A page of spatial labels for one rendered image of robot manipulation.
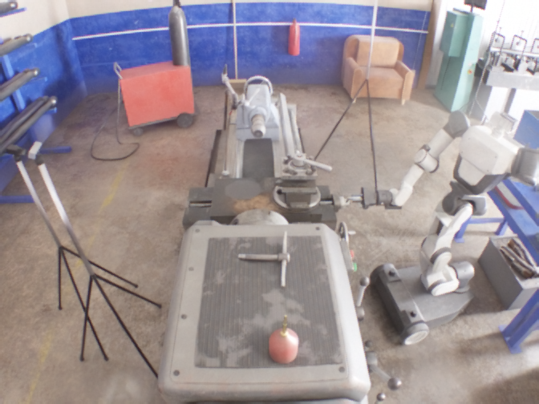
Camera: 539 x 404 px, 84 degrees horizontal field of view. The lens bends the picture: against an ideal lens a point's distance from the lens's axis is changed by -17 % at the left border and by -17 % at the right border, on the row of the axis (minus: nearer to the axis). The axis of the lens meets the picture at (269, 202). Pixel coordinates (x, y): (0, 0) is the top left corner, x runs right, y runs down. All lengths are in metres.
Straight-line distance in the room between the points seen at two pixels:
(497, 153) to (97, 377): 2.59
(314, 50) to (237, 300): 5.20
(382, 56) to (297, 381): 5.22
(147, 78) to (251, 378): 3.97
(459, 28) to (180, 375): 5.37
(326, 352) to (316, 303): 0.14
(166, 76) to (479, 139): 3.57
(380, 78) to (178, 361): 4.95
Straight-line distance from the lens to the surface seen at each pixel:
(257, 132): 2.12
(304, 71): 5.95
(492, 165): 1.82
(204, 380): 0.84
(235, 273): 0.99
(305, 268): 1.01
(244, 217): 1.36
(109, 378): 2.47
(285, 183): 1.72
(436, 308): 2.56
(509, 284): 2.97
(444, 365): 2.55
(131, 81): 4.45
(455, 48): 5.65
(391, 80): 5.46
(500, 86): 5.84
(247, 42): 5.77
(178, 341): 0.90
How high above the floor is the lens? 2.11
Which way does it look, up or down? 39 degrees down
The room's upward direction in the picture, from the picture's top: straight up
